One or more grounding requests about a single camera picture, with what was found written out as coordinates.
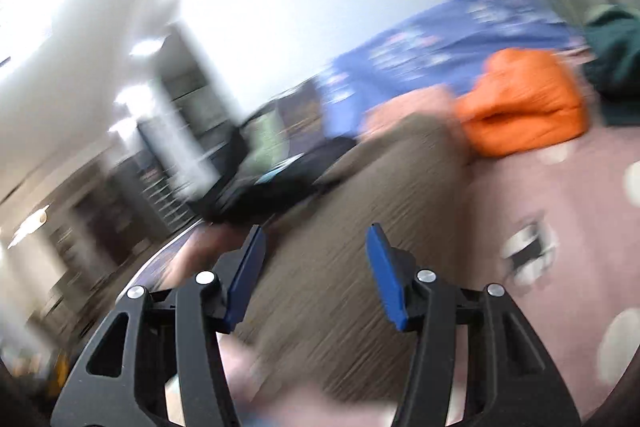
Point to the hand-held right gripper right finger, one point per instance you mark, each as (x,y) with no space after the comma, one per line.
(385,277)

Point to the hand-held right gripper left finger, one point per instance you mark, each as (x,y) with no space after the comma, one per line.
(245,277)

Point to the brown fleece jacket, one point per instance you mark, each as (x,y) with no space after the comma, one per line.
(350,207)

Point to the black puffer jacket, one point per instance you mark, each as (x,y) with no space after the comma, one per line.
(280,187)

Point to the white shelf rack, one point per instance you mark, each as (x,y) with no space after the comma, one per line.
(167,199)

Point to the green pillow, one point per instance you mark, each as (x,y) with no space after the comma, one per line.
(267,139)

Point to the pink quilted jacket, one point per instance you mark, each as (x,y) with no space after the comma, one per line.
(405,112)

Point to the pink printed bedsheet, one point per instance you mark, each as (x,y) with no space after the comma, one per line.
(550,207)

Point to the orange puffer jacket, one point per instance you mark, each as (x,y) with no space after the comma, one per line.
(525,102)

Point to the blue tree-print pillow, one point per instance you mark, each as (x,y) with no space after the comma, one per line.
(440,37)

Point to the dark green garment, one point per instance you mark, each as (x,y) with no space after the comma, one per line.
(615,62)

